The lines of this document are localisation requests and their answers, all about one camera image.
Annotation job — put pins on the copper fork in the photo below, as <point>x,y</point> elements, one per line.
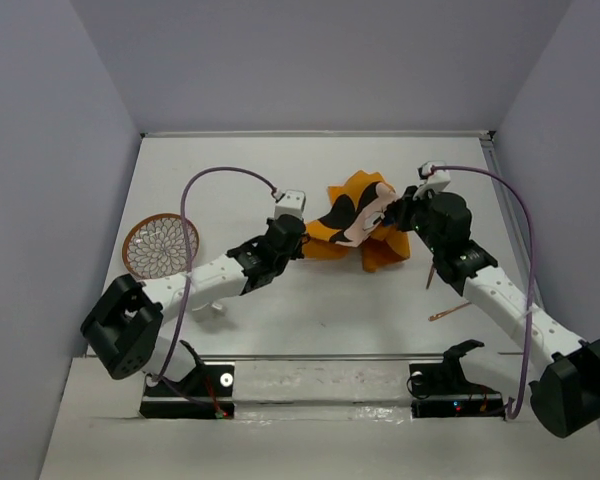
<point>447,312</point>

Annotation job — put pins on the floral brown rimmed plate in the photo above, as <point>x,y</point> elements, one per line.
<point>155,247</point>

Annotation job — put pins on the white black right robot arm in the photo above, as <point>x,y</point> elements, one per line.
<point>566,396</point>

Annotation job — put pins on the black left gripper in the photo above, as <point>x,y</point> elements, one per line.
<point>295,253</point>

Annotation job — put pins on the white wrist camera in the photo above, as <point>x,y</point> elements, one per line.
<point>289,202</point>
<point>435,178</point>

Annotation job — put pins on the aluminium rail right edge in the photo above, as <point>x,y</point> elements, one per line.
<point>514,220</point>

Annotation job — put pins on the orange Mickey placemat cloth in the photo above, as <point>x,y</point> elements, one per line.
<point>358,219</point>

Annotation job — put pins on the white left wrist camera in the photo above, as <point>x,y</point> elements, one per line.
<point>289,202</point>

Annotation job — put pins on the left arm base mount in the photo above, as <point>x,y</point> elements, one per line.
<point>205,394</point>

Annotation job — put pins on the white ceramic mug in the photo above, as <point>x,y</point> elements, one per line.
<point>207,313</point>

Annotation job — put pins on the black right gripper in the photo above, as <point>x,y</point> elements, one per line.
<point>403,206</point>

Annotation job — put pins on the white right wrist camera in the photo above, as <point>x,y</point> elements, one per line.
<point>435,178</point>

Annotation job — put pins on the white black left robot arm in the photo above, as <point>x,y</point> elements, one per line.
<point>123,327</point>

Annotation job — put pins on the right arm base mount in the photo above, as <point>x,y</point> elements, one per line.
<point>441,389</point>

